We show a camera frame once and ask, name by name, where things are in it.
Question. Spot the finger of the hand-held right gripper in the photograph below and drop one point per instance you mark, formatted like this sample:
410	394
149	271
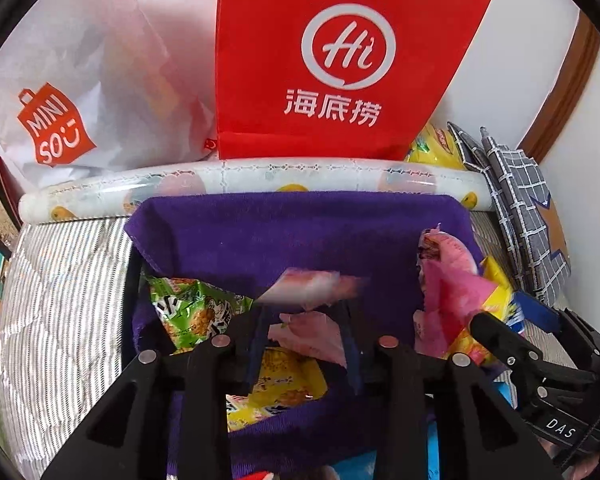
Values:
490	330
537	310

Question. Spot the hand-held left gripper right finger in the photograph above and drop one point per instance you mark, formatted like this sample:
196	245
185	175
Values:
354	365

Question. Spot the purple cloth bag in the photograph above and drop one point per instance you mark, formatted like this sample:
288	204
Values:
280	240

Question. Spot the yellow snack packet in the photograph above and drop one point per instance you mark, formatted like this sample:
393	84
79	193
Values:
285	385

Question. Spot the wooden door frame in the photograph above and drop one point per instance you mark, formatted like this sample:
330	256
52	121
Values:
565	100

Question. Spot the rolled fruit print mat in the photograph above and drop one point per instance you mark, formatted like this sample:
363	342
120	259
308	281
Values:
220	180

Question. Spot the red paper bag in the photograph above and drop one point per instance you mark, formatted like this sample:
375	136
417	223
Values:
260	60

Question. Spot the pink snack packet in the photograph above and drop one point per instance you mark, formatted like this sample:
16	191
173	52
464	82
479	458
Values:
315	335

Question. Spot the grey checked folded bedding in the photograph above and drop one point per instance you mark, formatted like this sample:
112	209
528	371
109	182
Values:
520	185

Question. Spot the yellow chips packet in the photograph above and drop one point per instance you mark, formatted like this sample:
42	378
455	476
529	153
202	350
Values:
432	152

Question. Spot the pink yellow chips bag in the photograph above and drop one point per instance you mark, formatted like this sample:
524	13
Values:
450	290

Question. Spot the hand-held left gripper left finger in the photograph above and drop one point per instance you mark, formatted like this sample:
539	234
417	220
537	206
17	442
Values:
256	365

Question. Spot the green snack packet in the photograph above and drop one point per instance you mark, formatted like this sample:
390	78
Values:
195	315

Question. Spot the white plastic bag orange logo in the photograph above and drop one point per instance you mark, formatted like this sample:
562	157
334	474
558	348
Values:
105	85

